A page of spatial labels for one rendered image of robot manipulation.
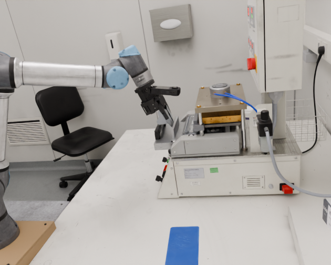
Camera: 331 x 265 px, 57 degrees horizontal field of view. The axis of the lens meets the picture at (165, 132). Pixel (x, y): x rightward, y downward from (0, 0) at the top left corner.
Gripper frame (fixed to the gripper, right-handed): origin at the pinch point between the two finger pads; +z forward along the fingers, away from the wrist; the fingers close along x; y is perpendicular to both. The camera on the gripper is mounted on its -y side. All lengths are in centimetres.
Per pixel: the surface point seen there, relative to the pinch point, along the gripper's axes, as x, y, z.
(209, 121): 10.4, -15.9, 1.8
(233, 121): 10.4, -24.0, 5.3
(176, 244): 41.9, 5.3, 25.0
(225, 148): 16.5, -18.1, 11.3
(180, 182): 17.1, 3.2, 17.6
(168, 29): -132, 8, -33
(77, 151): -91, 112, 16
